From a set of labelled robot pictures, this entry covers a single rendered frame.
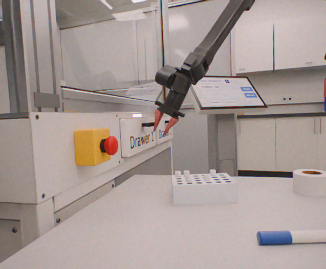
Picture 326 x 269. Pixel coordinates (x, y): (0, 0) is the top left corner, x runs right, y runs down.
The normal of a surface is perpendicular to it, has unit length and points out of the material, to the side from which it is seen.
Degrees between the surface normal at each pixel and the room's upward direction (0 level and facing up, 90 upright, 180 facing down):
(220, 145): 90
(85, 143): 90
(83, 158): 90
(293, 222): 0
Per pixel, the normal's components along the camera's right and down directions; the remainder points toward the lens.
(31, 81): 0.97, -0.02
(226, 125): 0.36, 0.05
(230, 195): 0.00, 0.07
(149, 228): -0.04, -1.00
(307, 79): -0.34, 0.08
